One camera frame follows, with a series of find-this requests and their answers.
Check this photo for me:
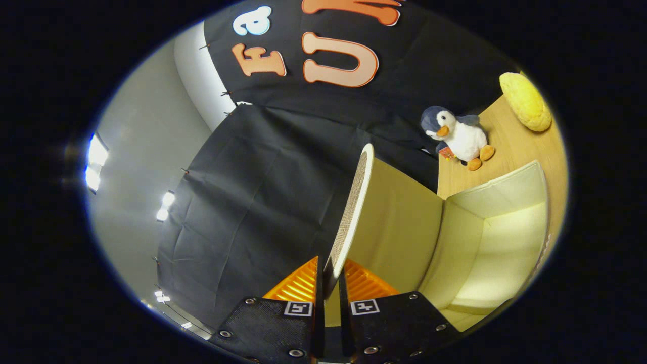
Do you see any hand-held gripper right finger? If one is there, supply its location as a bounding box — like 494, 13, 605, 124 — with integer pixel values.
338, 258, 462, 364

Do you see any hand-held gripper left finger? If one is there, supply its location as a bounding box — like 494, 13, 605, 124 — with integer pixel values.
209, 255, 326, 364

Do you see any beige fabric storage box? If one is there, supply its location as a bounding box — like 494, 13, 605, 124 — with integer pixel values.
323, 144, 552, 333

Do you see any penguin plush toy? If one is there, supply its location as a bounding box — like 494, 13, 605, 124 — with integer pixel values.
420, 105, 496, 172

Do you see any yellow bread shaped cushion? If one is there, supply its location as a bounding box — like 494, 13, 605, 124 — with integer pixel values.
499, 72, 552, 133

